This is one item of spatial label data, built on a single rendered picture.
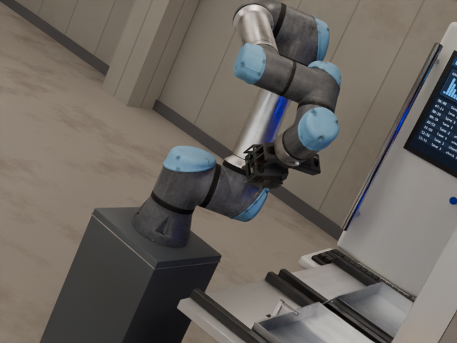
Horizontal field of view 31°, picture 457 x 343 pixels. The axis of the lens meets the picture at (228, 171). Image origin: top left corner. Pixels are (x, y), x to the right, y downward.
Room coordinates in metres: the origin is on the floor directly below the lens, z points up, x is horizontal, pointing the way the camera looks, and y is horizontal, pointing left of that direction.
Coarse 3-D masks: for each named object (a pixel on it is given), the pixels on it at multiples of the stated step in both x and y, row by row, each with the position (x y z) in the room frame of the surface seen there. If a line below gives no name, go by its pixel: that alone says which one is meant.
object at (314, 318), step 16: (320, 304) 1.66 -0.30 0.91; (272, 320) 1.49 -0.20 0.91; (288, 320) 1.56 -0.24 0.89; (304, 320) 1.62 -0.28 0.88; (320, 320) 1.65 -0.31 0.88; (336, 320) 1.63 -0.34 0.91; (272, 336) 1.42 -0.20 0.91; (288, 336) 1.51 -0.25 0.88; (304, 336) 1.54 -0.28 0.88; (320, 336) 1.58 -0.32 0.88; (336, 336) 1.61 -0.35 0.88; (352, 336) 1.61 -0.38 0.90
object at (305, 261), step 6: (318, 252) 2.27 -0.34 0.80; (300, 258) 2.19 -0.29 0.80; (306, 258) 2.19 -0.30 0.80; (300, 264) 2.19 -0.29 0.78; (306, 264) 2.18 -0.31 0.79; (312, 264) 2.17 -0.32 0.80; (318, 264) 2.18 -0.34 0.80; (360, 264) 2.35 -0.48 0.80; (372, 270) 2.35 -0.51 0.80; (390, 282) 2.31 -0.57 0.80; (396, 288) 2.29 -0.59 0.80; (408, 294) 2.29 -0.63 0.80
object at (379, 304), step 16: (368, 288) 1.88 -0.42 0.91; (384, 288) 1.95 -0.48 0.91; (336, 304) 1.73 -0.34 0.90; (352, 304) 1.82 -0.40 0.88; (368, 304) 1.86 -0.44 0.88; (384, 304) 1.91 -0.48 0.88; (400, 304) 1.92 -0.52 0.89; (368, 320) 1.69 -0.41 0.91; (384, 320) 1.81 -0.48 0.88; (400, 320) 1.85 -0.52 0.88; (384, 336) 1.66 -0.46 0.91
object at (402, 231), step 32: (448, 32) 2.39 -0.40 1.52; (448, 64) 2.37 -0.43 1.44; (448, 96) 2.35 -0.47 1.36; (416, 128) 2.36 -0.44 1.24; (448, 128) 2.33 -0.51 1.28; (384, 160) 2.39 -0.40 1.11; (416, 160) 2.35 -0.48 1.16; (448, 160) 2.31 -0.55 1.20; (384, 192) 2.37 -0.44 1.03; (416, 192) 2.33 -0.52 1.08; (448, 192) 2.29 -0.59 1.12; (352, 224) 2.39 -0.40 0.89; (384, 224) 2.35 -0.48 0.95; (416, 224) 2.31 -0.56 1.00; (448, 224) 2.27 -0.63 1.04; (352, 256) 2.37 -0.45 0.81; (384, 256) 2.33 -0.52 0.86; (416, 256) 2.29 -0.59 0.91; (416, 288) 2.27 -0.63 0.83
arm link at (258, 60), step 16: (256, 0) 2.00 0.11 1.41; (272, 0) 2.03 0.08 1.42; (240, 16) 1.94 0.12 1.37; (256, 16) 1.89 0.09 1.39; (272, 16) 1.98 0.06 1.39; (240, 32) 1.86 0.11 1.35; (256, 32) 1.78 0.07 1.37; (272, 32) 1.85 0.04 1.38; (256, 48) 1.64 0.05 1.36; (272, 48) 1.68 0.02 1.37; (240, 64) 1.62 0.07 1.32; (256, 64) 1.62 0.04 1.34; (272, 64) 1.63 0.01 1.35; (288, 64) 1.65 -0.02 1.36; (256, 80) 1.62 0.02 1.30; (272, 80) 1.63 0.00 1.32; (288, 80) 1.63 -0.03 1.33
